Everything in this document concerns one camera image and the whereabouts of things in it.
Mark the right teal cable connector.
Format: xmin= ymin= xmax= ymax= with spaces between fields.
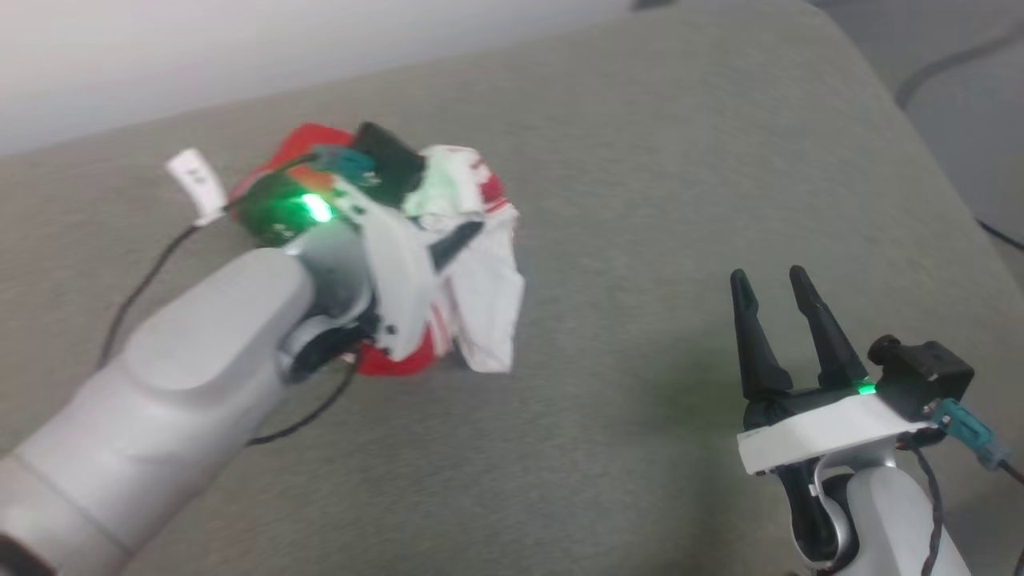
xmin=932 ymin=398 xmax=1010 ymax=471

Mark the thick dark floor cable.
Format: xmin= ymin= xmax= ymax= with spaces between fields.
xmin=896 ymin=36 xmax=1024 ymax=109

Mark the teal cable connector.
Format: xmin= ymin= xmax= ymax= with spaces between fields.
xmin=932 ymin=398 xmax=1010 ymax=471
xmin=310 ymin=146 xmax=377 ymax=183

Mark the red and white garment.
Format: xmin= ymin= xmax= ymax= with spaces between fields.
xmin=228 ymin=122 xmax=526 ymax=377

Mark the right thin black cable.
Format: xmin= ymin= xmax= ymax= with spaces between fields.
xmin=912 ymin=448 xmax=1024 ymax=576

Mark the white cable tag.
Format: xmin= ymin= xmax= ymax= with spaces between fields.
xmin=164 ymin=149 xmax=227 ymax=226

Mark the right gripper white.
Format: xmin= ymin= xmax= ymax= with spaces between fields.
xmin=730 ymin=265 xmax=921 ymax=477

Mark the left teal cable connector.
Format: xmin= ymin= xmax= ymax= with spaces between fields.
xmin=310 ymin=146 xmax=377 ymax=183

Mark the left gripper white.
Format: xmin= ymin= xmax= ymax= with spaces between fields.
xmin=236 ymin=170 xmax=486 ymax=362

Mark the thin black floor cable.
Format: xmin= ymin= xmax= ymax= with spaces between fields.
xmin=976 ymin=220 xmax=1024 ymax=250

